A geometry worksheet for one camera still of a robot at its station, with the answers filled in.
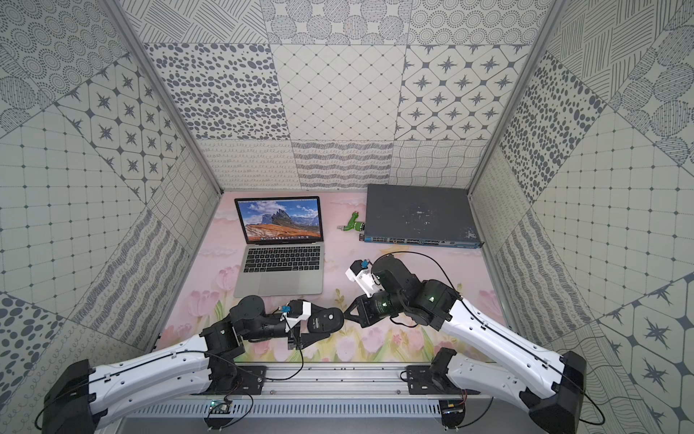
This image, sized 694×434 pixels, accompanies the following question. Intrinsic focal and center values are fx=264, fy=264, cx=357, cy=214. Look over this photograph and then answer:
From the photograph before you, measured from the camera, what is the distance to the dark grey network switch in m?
1.03

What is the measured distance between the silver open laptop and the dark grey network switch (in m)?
0.23

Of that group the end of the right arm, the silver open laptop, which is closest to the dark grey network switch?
the silver open laptop

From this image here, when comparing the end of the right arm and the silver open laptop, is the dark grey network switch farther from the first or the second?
the end of the right arm

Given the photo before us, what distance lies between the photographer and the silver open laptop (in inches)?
37.3
